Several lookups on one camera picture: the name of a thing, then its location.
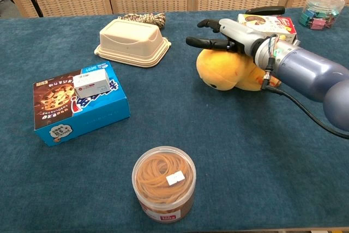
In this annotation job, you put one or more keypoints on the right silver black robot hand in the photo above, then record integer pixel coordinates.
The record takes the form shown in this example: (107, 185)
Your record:
(240, 38)

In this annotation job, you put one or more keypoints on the yellow plush duck toy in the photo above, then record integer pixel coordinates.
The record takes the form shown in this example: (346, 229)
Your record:
(223, 69)

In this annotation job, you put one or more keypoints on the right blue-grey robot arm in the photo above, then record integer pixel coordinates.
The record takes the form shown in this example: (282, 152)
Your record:
(305, 66)

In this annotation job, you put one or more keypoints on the white red cake box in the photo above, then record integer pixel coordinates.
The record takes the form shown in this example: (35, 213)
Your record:
(268, 24)

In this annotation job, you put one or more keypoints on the black stapler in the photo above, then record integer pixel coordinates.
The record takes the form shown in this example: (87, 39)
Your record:
(265, 10)

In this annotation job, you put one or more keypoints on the clear jar of binder clips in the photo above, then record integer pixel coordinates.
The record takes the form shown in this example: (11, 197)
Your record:
(321, 12)

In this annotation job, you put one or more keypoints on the beige lidded lunch container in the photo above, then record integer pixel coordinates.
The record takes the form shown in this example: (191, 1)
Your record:
(131, 39)

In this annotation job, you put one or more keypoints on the blue table mat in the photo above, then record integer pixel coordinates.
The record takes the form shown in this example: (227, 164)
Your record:
(231, 148)

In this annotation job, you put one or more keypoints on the small white cardboard box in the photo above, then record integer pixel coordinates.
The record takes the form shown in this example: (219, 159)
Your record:
(91, 83)

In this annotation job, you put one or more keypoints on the clear jar of rubber bands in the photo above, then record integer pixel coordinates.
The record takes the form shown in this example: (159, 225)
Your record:
(163, 181)

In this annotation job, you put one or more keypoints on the blue chocolate cookie box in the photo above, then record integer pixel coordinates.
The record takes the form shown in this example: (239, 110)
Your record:
(81, 118)

